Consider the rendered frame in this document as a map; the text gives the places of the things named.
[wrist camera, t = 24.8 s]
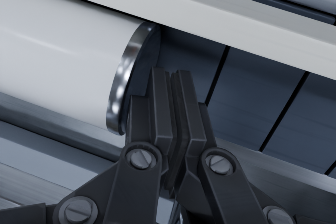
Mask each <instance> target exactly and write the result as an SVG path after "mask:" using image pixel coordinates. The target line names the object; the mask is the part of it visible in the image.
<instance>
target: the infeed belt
mask: <svg viewBox="0 0 336 224"><path fill-rule="evenodd" d="M81 1H84V2H87V3H90V4H93V5H96V6H99V7H102V8H105V9H108V10H112V11H115V12H118V13H121V14H124V15H127V16H130V17H133V18H136V19H139V20H143V21H146V22H150V23H154V24H157V25H159V26H160V29H161V44H160V51H159V56H158V61H157V65H156V67H159V68H165V71H166V72H169V75H170V79H171V76H172V73H177V70H182V71H189V72H191V75H192V79H193V83H194V87H195V92H196V96H197V100H198V103H205V104H206V106H207V110H208V114H209V117H210V121H211V125H212V129H213V133H214V136H215V137H216V138H219V139H222V140H225V141H227V142H230V143H233V144H236V145H239V146H242V147H245V148H247V149H250V150H253V151H256V152H258V151H259V150H260V148H261V146H262V145H263V143H264V141H266V142H265V144H264V146H263V147H262V154H264V155H267V156H270V157H273V158H276V159H279V160H282V161H284V162H287V163H290V164H293V165H296V166H299V167H302V168H304V169H307V170H310V171H313V172H316V173H319V174H321V175H324V174H325V173H326V172H327V176H328V177H330V178H333V179H336V80H334V79H331V78H328V77H325V76H321V75H318V74H315V73H312V72H309V71H306V70H303V69H300V68H297V67H294V66H290V65H287V64H284V63H281V62H278V61H275V60H272V59H269V58H266V57H262V56H259V55H256V54H253V53H250V52H247V51H244V50H241V49H238V48H235V47H231V46H228V45H225V44H222V43H219V42H216V41H213V40H210V39H207V38H204V37H200V36H197V35H194V34H191V33H188V32H185V31H182V30H179V29H176V28H172V27H169V26H166V25H163V24H160V23H157V22H154V21H151V20H148V19H145V18H141V17H138V16H135V15H132V14H129V13H126V12H123V11H120V10H117V9H113V8H110V7H107V6H104V5H101V4H98V3H95V2H92V1H89V0H81ZM251 1H254V2H257V3H261V4H264V5H267V6H270V7H274V8H277V9H280V10H284V11H287V12H290V13H293V14H297V15H300V16H303V17H306V18H310V19H313V20H316V21H319V22H323V23H326V24H329V25H332V26H336V15H333V14H330V13H327V12H323V11H320V10H317V9H313V8H310V7H307V6H303V5H300V4H297V3H294V2H290V1H287V0H251Z"/></svg>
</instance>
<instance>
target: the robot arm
mask: <svg viewBox="0 0 336 224"><path fill-rule="evenodd" d="M163 187H164V190H165V191H169V199H175V200H176V201H177V202H178V203H179V204H181V208H180V209H181V215H182V219H183V223H184V224H332V223H328V222H324V221H321V220H317V219H313V218H310V217H306V216H302V215H299V214H295V215H294V216H292V215H291V214H290V213H289V212H288V211H287V210H286V209H285V208H283V207H282V206H281V205H279V204H278V203H277V202H275V201H274V200H273V199H272V198H270V197H269V196H268V195H266V194H265V193H264V192H262V191H261V190H260V189H258V188H257V187H256V186H254V185H253V184H252V183H250V182H249V181H248V179H247V177H246V175H245V173H244V171H243V169H242V167H241V165H240V163H239V161H238V159H237V158H236V157H235V156H234V155H233V154H232V153H231V152H229V151H227V150H226V149H223V148H219V147H218V146H217V143H216V139H215V135H214V131H213V127H212V124H211V120H210V116H209V112H208V108H207V105H206V104H205V103H201V102H198V99H197V94H196V90H195V86H194V82H193V77H192V73H191V72H190V71H185V70H177V72H176V73H174V72H173V73H172V74H171V78H170V73H169V72H167V71H165V68H162V67H155V66H152V67H151V69H150V74H149V79H148V84H147V89H146V93H145V96H139V95H130V99H129V105H128V111H127V120H126V135H125V147H124V148H123V149H122V151H121V154H120V158H119V161H118V162H116V163H115V164H113V165H112V166H110V167H109V168H107V169H106V170H104V171H103V172H102V173H100V174H99V175H97V176H96V177H94V178H93V179H91V180H90V181H88V182H87V183H85V184H84V185H82V186H81V187H80V188H78V189H77V190H75V191H74V192H72V193H71V194H69V195H68V196H66V197H65V198H64V199H63V200H61V201H60V202H59V203H58V204H52V205H46V203H39V204H33V205H27V206H20V207H14V208H8V209H2V210H0V224H156V220H157V211H158V202H159V199H160V196H161V193H162V190H163Z"/></svg>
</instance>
